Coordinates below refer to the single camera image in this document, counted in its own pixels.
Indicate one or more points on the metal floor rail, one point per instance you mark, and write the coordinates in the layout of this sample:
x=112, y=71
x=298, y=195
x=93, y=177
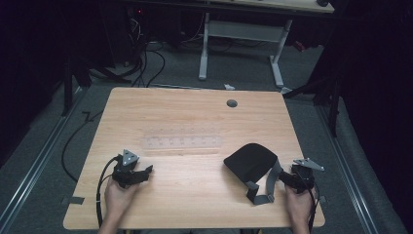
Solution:
x=349, y=175
x=35, y=165

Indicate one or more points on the black metal stand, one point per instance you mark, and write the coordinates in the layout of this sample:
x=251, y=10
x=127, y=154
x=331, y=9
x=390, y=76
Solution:
x=332, y=107
x=68, y=87

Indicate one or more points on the small red object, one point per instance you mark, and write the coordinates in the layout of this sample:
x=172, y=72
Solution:
x=299, y=46

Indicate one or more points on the grey tape strip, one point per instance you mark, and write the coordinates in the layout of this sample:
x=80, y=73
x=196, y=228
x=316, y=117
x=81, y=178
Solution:
x=76, y=200

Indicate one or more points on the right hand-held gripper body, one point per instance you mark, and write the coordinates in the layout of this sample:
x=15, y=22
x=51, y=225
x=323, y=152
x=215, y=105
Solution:
x=303, y=175

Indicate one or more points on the person's left hand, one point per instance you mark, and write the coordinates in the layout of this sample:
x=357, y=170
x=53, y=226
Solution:
x=118, y=198

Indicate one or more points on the white paper scrap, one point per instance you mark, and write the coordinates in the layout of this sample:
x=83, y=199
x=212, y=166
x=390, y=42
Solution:
x=229, y=86

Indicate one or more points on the white-framed desk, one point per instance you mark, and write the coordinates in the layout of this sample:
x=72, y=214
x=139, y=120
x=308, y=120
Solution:
x=243, y=31

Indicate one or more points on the person's right hand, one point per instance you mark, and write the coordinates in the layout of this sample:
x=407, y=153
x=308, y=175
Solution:
x=298, y=204

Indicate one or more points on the clear plastic ruler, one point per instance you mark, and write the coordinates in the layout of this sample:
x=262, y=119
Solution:
x=182, y=142

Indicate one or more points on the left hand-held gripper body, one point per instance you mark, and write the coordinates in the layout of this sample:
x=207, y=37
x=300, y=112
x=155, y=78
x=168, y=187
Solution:
x=125, y=169

